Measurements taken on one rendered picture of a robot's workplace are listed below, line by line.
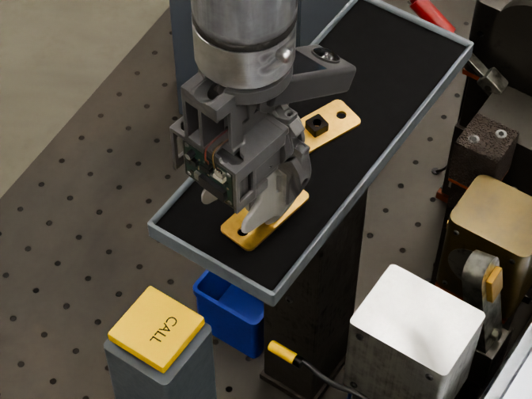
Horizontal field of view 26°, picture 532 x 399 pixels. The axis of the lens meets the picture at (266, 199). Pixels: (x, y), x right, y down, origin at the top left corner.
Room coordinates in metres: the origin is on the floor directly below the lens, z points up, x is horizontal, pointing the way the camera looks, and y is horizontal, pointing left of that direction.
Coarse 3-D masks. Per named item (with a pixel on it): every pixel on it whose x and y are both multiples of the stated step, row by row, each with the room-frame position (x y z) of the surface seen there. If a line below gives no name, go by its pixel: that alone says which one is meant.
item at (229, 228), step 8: (304, 192) 0.64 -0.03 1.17; (296, 200) 0.63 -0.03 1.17; (304, 200) 0.63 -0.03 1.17; (296, 208) 0.62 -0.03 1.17; (232, 216) 0.61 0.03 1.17; (240, 216) 0.61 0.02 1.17; (288, 216) 0.61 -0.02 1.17; (224, 224) 0.60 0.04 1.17; (232, 224) 0.60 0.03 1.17; (240, 224) 0.60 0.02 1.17; (264, 224) 0.60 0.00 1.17; (272, 224) 0.60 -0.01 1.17; (280, 224) 0.60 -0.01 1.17; (224, 232) 0.59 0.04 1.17; (232, 232) 0.59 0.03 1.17; (256, 232) 0.59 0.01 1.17; (264, 232) 0.59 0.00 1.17; (232, 240) 0.59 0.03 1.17; (240, 240) 0.58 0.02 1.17; (248, 240) 0.58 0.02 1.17; (256, 240) 0.58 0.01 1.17; (248, 248) 0.58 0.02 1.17
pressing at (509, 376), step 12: (528, 324) 0.60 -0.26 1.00; (528, 336) 0.58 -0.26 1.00; (516, 348) 0.57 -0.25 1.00; (528, 348) 0.57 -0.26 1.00; (504, 360) 0.56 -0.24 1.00; (516, 360) 0.56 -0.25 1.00; (528, 360) 0.56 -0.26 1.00; (504, 372) 0.54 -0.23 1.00; (516, 372) 0.55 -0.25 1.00; (528, 372) 0.55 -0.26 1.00; (492, 384) 0.53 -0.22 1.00; (504, 384) 0.53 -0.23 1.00; (516, 384) 0.53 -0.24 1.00; (528, 384) 0.53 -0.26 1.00; (492, 396) 0.52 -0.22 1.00; (504, 396) 0.52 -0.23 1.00; (516, 396) 0.52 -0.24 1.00; (528, 396) 0.52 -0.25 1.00
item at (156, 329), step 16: (144, 304) 0.53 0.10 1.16; (160, 304) 0.53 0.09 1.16; (176, 304) 0.53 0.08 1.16; (128, 320) 0.51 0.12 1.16; (144, 320) 0.51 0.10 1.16; (160, 320) 0.51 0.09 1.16; (176, 320) 0.51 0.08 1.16; (192, 320) 0.51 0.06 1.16; (112, 336) 0.49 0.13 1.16; (128, 336) 0.49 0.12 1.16; (144, 336) 0.49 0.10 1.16; (160, 336) 0.49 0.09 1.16; (176, 336) 0.49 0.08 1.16; (192, 336) 0.50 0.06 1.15; (144, 352) 0.48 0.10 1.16; (160, 352) 0.48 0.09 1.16; (176, 352) 0.48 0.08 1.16; (160, 368) 0.46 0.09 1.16
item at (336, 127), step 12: (324, 108) 0.75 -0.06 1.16; (336, 108) 0.75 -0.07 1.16; (348, 108) 0.75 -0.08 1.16; (312, 120) 0.72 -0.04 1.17; (324, 120) 0.72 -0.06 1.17; (336, 120) 0.73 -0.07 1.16; (348, 120) 0.73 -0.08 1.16; (360, 120) 0.73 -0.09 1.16; (312, 132) 0.71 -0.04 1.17; (324, 132) 0.72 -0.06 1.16; (336, 132) 0.72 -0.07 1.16; (312, 144) 0.70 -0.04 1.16; (324, 144) 0.70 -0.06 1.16
